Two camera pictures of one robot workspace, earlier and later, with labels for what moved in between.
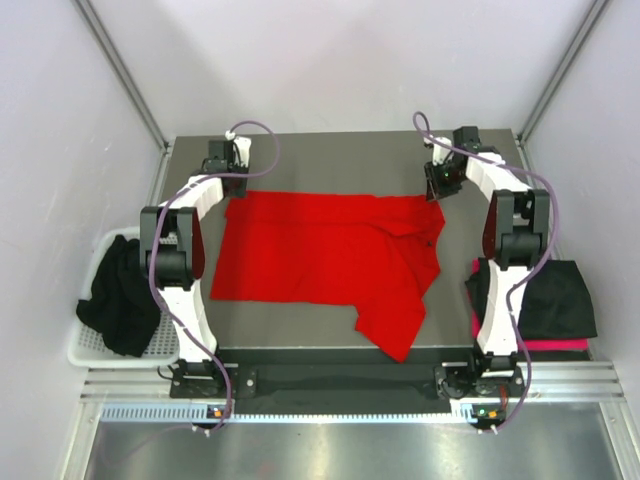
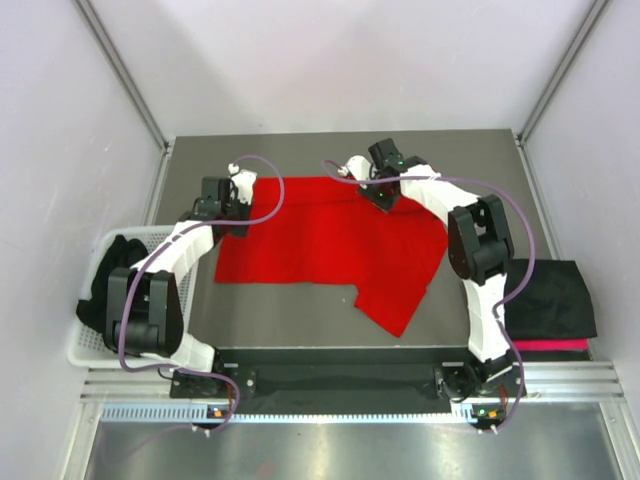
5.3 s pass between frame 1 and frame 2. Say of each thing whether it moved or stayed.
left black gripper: moved
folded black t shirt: stayed
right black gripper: moved
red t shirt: moved
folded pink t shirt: stayed
